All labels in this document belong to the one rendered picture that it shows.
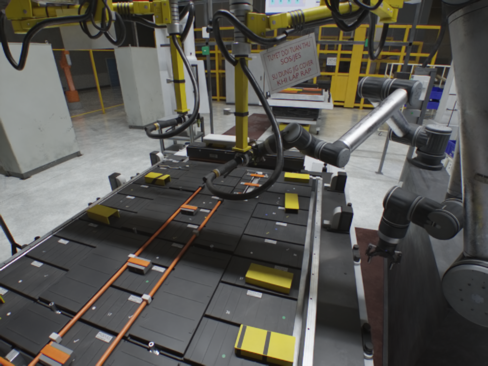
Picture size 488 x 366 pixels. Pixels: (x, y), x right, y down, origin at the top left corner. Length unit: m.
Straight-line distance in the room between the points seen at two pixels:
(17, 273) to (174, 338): 0.72
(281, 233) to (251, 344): 0.55
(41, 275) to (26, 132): 4.33
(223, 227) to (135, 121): 6.57
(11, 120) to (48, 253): 4.12
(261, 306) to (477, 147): 0.78
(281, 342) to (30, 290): 0.89
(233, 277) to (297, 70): 1.10
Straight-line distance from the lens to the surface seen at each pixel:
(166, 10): 1.80
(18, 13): 2.12
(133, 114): 7.56
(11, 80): 5.34
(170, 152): 4.81
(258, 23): 1.34
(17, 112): 5.34
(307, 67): 1.51
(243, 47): 1.30
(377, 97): 1.90
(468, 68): 0.88
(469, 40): 0.88
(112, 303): 0.99
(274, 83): 1.42
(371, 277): 2.56
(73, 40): 1.98
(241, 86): 1.32
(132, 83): 7.35
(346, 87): 11.05
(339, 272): 1.23
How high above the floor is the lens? 1.72
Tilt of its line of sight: 27 degrees down
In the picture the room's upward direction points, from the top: straight up
